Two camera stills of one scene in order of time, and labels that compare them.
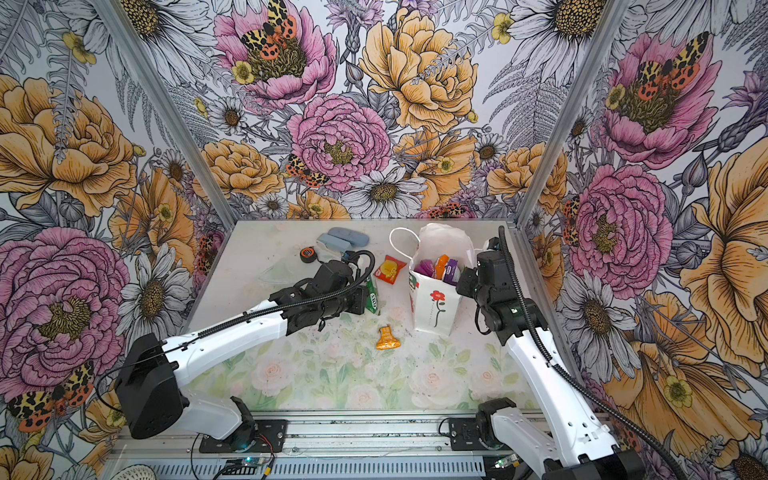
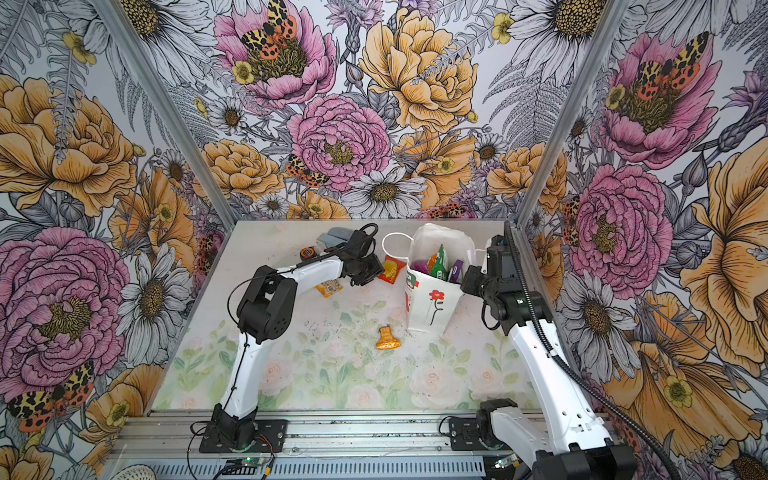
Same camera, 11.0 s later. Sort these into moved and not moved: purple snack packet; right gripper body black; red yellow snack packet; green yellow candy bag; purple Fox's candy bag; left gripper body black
Moved: left gripper body black; green yellow candy bag
Not moved: red yellow snack packet; purple snack packet; right gripper body black; purple Fox's candy bag
